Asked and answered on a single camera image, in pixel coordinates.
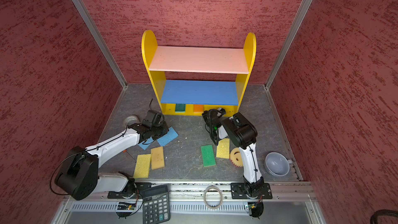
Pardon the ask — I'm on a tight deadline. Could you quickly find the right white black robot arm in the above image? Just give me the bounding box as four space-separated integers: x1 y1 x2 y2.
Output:
202 108 264 198

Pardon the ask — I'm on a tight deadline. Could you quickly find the clear tape ring front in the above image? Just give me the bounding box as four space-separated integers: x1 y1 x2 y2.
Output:
203 185 224 210

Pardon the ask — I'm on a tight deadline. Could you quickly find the bright green sponge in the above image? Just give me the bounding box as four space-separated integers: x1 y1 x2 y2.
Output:
201 145 216 168

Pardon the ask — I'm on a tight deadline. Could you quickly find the blue sponge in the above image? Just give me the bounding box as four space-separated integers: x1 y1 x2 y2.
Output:
138 138 154 150
157 127 178 146

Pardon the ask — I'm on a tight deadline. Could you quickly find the blue sponge far left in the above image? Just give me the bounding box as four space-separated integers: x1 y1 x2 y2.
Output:
138 138 154 150

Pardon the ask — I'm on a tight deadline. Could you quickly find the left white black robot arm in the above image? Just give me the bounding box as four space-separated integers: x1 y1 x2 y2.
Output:
50 110 169 200

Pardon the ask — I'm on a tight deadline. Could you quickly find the dark green scouring sponge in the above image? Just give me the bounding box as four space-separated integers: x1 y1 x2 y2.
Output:
175 104 186 113

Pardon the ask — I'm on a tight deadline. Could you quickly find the orange sponge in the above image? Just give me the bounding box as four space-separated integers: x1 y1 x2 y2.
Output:
193 104 204 114

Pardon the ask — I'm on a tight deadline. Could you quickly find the left small circuit board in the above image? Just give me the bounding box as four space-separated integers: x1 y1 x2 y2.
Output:
117 202 136 211

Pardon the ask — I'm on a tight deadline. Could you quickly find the yellow pink blue shelf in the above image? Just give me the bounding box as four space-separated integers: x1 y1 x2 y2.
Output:
142 30 257 117

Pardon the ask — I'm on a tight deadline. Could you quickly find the yellow smiley face sponge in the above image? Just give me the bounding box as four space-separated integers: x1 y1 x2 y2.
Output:
230 148 244 168

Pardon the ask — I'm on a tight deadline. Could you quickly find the tan yellow sponge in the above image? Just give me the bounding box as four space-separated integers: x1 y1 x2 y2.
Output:
151 146 165 170

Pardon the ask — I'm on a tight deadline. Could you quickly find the yellow sponge right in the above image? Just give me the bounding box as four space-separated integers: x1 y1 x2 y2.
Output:
216 139 230 159

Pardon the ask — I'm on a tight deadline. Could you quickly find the black cable loop corner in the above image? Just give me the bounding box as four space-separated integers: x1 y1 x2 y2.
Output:
370 209 398 224

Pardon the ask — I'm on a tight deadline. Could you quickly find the clear tape roll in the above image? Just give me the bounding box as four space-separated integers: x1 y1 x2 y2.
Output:
123 115 140 128

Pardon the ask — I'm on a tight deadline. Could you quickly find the small circuit board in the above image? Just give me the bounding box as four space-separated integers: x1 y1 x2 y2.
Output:
247 202 264 212
117 202 136 211

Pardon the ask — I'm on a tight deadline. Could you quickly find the right small circuit board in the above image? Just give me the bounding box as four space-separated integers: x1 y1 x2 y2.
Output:
247 202 264 212

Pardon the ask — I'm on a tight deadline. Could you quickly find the yellow sponge left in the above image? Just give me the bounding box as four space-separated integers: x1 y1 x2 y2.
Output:
133 154 151 179

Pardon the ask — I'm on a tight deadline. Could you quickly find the black desk calculator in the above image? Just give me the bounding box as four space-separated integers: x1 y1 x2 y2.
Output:
142 184 171 224

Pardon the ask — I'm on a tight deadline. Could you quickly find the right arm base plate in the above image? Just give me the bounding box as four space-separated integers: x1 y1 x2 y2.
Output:
230 183 273 200

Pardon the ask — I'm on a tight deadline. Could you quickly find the blue sponge centre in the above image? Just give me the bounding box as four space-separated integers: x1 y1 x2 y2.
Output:
157 127 178 146

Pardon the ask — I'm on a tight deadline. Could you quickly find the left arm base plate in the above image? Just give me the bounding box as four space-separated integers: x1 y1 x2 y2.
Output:
107 183 152 199

